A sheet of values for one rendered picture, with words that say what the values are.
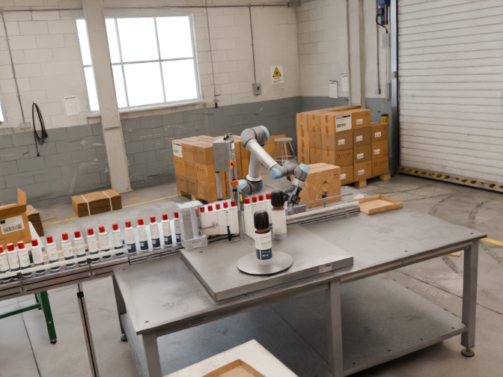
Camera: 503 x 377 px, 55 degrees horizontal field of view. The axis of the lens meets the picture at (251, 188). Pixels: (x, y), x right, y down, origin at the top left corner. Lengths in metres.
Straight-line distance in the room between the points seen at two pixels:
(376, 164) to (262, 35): 3.59
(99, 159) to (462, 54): 5.68
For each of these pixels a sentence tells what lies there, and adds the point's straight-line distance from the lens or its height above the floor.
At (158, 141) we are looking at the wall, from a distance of 8.68.
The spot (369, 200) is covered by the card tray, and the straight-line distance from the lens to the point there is 3.85.
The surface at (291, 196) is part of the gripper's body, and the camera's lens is 3.27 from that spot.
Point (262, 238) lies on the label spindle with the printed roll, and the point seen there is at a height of 1.04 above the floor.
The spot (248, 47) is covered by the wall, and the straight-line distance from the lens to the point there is 9.44.
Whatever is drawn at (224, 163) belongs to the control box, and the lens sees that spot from 3.09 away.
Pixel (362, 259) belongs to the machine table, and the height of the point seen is 0.83.
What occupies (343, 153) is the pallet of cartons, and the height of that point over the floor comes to 0.59.
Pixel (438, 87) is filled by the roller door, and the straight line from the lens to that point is 7.49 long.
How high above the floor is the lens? 1.94
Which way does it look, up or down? 15 degrees down
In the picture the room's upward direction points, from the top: 5 degrees counter-clockwise
